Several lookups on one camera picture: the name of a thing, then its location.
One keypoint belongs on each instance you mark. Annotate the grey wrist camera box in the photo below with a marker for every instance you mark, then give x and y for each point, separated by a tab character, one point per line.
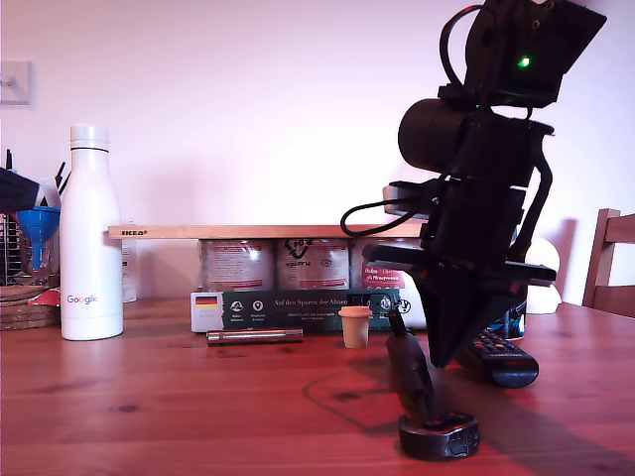
402	191

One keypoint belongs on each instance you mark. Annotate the white wall switch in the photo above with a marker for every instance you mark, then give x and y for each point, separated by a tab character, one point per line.
17	84

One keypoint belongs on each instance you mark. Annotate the thin black pen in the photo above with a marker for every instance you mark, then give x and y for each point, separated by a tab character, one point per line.
8	158

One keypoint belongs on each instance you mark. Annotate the white flat stick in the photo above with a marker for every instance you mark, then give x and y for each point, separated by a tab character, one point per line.
50	191

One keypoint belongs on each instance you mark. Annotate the brown wooden chair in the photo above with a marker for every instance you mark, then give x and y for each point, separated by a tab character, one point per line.
615	233

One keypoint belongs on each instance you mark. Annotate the clear glass jar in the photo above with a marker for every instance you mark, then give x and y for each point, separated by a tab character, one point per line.
47	263

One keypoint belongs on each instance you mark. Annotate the dark mug with night print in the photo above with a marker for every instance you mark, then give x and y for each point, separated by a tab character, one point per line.
513	320

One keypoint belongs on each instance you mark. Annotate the white container with barcode label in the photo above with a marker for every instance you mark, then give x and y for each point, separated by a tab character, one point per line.
130	273

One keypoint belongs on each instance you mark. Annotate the white round security camera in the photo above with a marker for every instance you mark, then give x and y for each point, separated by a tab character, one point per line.
546	297

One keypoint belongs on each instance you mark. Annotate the stack of cork coasters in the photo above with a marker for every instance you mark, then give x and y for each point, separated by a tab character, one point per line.
25	312

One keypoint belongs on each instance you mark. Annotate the black remote control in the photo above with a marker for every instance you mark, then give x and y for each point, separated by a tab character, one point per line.
511	362

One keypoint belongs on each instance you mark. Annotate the silver metal tube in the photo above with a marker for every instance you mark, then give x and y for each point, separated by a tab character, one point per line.
253	337

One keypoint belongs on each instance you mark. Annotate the white Google steel bottle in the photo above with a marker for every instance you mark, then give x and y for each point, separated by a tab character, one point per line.
91	238

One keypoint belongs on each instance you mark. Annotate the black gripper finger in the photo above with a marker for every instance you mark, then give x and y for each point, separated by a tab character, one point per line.
15	191

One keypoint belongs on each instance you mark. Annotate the red printed packet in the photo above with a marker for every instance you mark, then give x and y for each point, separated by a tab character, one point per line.
47	298

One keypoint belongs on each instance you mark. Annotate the small beige lidded cup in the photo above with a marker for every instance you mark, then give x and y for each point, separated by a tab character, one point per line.
354	329

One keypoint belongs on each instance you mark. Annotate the glass jar with black logo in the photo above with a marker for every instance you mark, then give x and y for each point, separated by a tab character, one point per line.
312	270

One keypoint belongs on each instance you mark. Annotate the wooden IKEA board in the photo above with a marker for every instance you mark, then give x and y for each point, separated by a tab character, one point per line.
248	231

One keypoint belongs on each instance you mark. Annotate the blue plastic funnel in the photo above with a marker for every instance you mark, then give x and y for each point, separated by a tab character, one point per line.
37	223

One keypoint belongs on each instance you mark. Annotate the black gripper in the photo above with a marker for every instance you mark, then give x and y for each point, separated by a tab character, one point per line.
476	223

